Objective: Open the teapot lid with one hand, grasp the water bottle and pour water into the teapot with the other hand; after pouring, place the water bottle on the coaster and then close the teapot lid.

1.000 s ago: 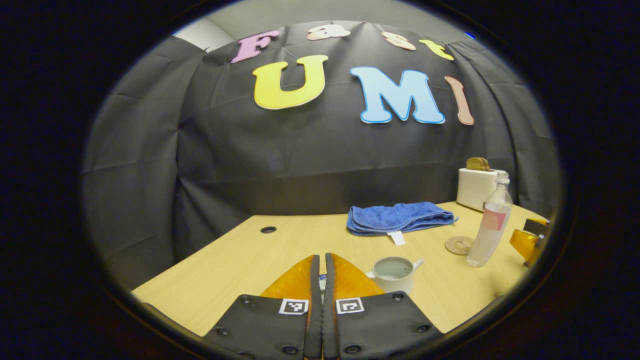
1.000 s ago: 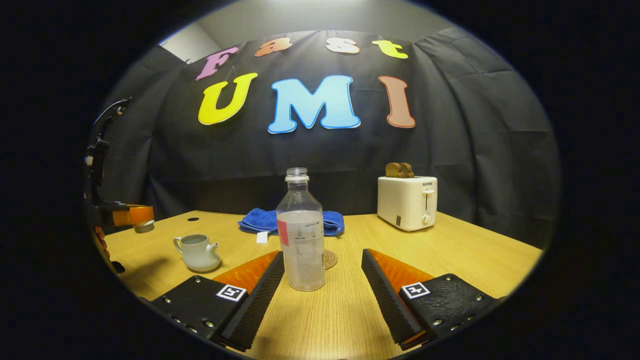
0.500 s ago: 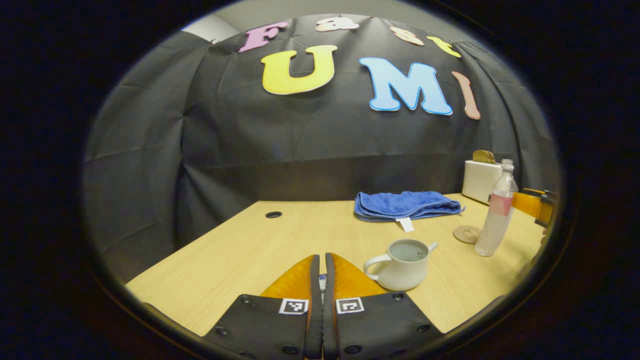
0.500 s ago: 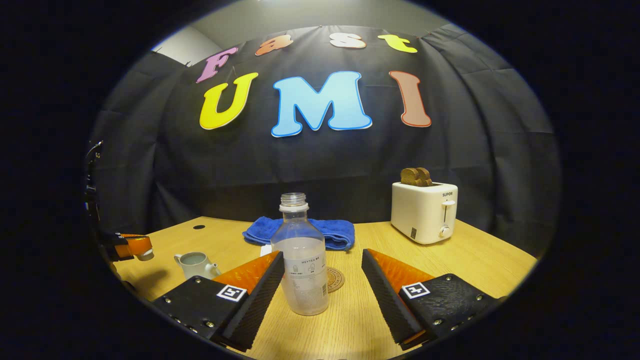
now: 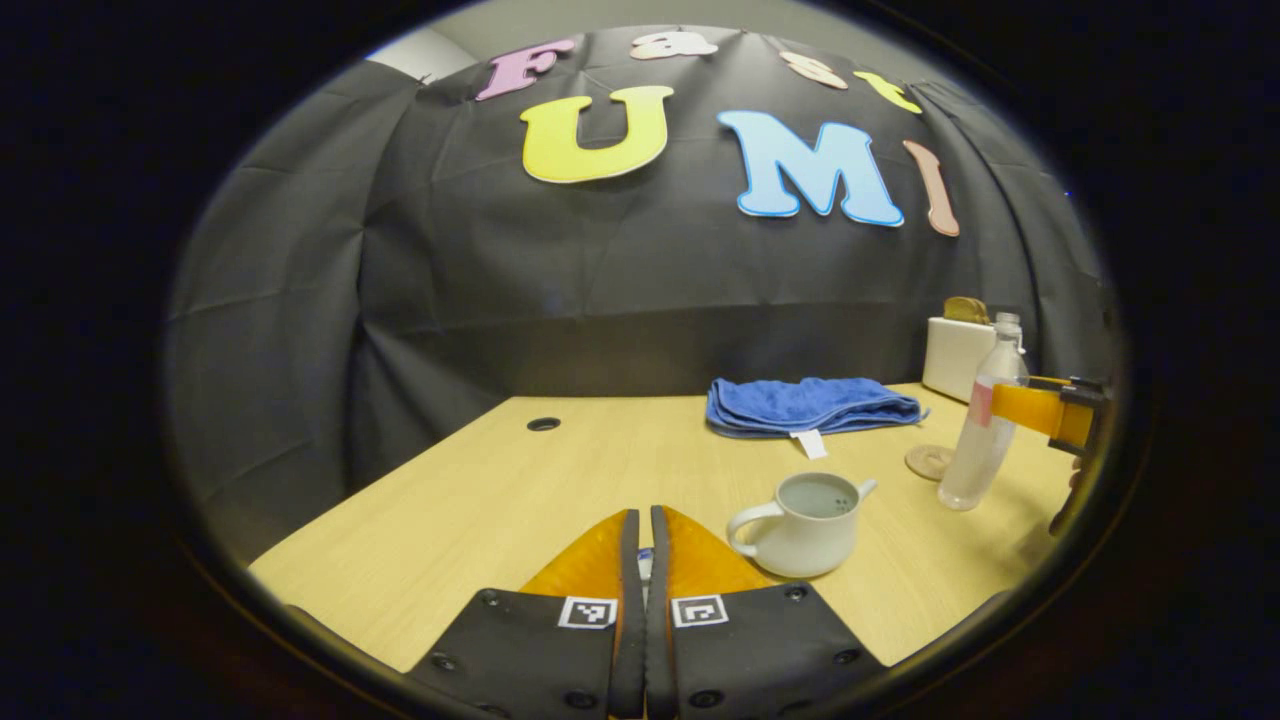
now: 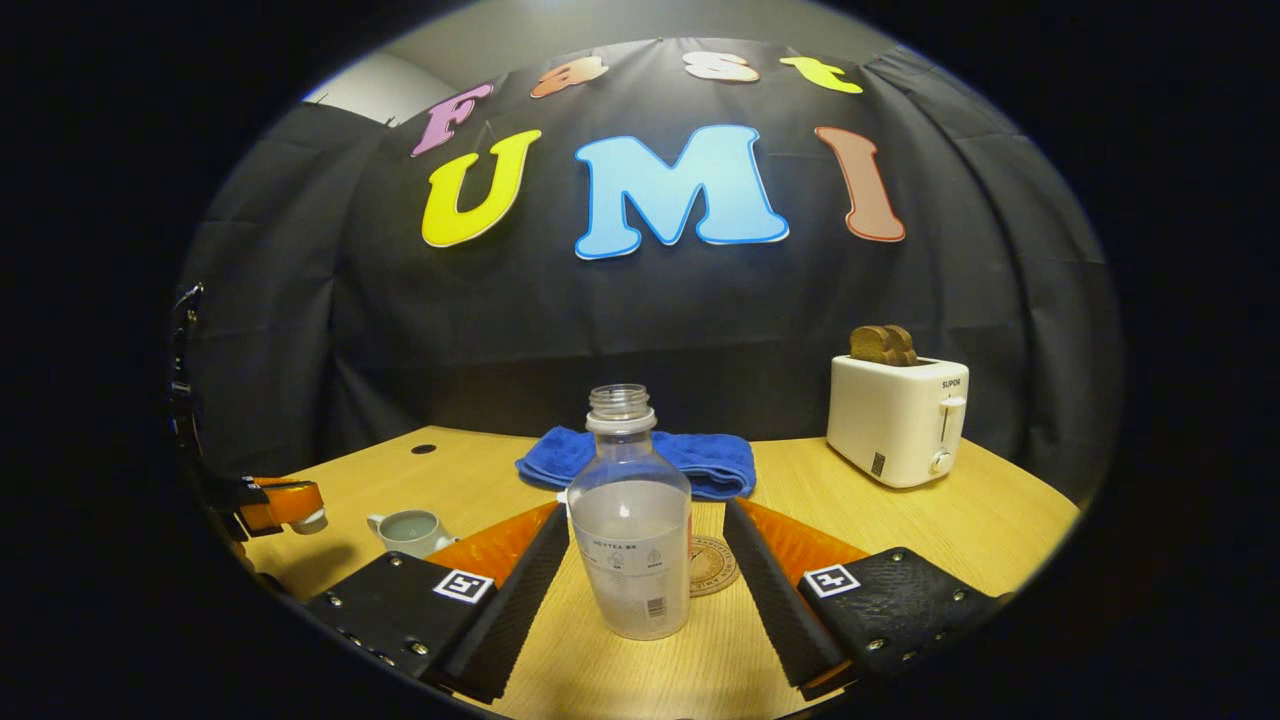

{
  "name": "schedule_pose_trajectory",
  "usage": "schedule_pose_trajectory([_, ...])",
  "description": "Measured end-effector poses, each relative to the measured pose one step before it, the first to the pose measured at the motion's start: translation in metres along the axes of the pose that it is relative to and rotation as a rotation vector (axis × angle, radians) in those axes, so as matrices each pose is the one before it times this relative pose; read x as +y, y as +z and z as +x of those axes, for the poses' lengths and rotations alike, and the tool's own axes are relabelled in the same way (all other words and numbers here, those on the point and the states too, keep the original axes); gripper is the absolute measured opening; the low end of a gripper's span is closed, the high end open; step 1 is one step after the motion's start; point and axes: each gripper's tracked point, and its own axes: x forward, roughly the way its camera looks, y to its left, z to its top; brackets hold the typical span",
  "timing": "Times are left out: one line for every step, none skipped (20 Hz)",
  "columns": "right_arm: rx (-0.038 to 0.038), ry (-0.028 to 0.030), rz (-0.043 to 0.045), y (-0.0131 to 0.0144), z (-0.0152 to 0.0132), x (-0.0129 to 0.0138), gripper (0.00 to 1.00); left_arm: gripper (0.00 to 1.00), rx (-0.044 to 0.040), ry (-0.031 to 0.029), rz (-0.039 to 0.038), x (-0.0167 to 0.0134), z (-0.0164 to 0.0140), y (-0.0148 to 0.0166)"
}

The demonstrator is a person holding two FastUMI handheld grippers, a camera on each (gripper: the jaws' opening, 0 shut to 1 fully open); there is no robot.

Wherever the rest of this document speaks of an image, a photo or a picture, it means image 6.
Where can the round brown coaster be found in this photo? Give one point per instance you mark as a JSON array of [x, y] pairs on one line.
[[712, 568]]

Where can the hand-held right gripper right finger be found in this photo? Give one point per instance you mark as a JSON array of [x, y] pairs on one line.
[[775, 600]]

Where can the white toaster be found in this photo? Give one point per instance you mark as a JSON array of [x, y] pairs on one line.
[[890, 420]]

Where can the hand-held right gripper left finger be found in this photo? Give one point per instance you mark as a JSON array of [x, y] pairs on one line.
[[520, 600]]

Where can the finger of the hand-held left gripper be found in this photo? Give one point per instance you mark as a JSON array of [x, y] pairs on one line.
[[290, 498]]

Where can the clear plastic water bottle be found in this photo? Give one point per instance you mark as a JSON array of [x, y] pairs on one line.
[[630, 560]]

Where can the white teacup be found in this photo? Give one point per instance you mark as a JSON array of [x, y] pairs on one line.
[[410, 535]]

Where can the brown toast slice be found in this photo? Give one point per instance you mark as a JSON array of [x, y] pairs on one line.
[[868, 345], [905, 345]]

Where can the folded blue towel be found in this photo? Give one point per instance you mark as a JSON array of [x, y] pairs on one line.
[[715, 465]]

